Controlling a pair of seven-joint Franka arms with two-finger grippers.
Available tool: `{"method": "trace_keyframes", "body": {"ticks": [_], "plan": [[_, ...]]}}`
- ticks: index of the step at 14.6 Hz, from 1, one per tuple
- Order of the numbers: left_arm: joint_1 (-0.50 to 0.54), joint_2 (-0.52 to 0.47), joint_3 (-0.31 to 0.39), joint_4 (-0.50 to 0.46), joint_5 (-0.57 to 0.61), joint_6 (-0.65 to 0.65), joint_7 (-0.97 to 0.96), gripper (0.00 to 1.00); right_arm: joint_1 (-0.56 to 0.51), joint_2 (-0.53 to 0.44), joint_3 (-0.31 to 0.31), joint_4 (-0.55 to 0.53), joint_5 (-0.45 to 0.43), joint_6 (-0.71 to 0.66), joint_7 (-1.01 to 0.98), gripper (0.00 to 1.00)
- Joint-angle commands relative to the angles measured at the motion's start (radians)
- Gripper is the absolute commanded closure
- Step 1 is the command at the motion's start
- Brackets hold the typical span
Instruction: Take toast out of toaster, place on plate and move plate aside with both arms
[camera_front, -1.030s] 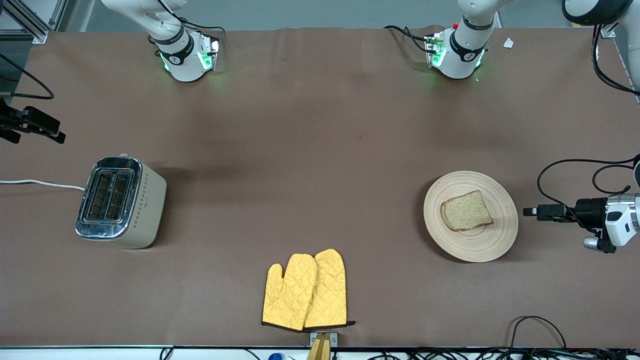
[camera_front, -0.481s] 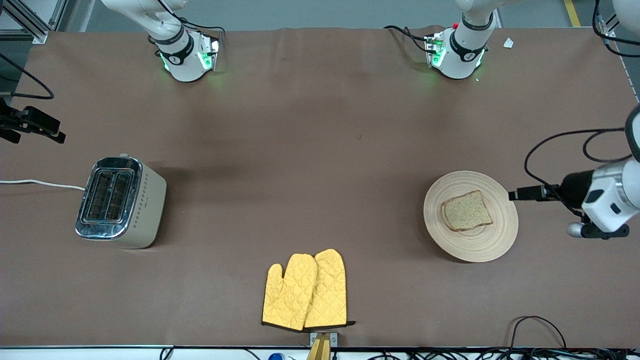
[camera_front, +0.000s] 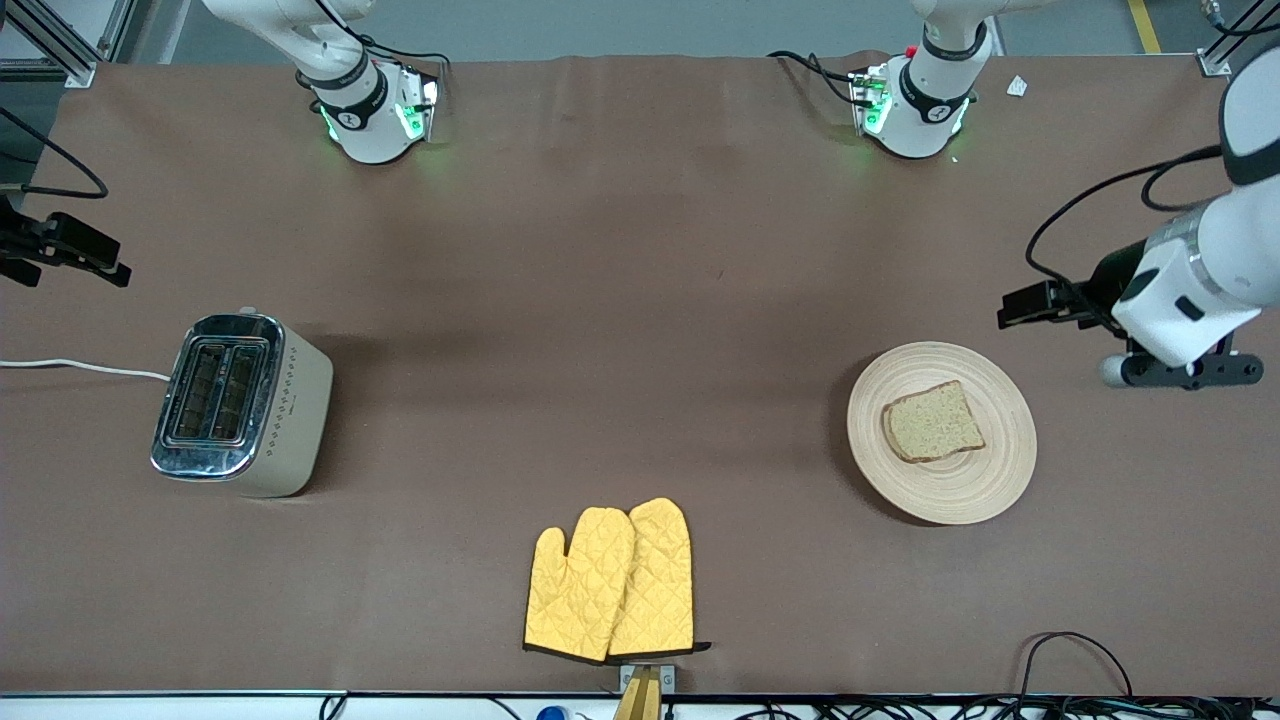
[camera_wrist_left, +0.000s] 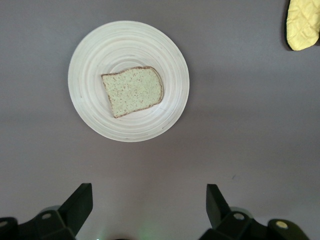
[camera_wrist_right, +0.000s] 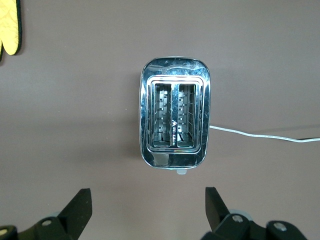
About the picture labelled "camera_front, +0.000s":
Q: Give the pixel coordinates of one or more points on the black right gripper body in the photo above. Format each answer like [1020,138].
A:
[22,243]

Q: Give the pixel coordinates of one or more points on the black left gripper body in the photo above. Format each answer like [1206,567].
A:
[1108,276]

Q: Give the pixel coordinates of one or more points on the brown toast slice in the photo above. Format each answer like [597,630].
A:
[935,425]

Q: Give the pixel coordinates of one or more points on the round light wooden plate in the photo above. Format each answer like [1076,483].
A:
[950,495]

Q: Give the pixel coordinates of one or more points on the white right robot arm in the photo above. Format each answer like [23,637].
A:
[360,120]

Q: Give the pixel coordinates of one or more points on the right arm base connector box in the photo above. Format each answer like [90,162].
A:
[418,105]

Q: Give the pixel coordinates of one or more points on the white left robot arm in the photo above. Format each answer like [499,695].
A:
[1190,300]

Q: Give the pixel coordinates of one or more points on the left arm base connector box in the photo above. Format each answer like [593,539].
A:
[872,100]

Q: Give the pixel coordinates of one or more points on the small white paper scrap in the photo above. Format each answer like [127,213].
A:
[1017,86]

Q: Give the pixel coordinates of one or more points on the chrome and beige toaster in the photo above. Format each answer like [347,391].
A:
[290,420]

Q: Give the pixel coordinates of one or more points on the yellow quilted oven mitt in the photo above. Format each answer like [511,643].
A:
[575,590]
[660,580]

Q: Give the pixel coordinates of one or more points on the wooden and metal clamp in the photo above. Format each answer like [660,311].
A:
[642,690]

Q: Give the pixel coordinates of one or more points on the small blue cap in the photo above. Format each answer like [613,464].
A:
[553,714]

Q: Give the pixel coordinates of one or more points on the aluminium frame profile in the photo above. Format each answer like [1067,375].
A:
[70,55]

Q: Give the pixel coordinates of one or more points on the aluminium corner bracket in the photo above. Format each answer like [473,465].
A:
[1215,66]

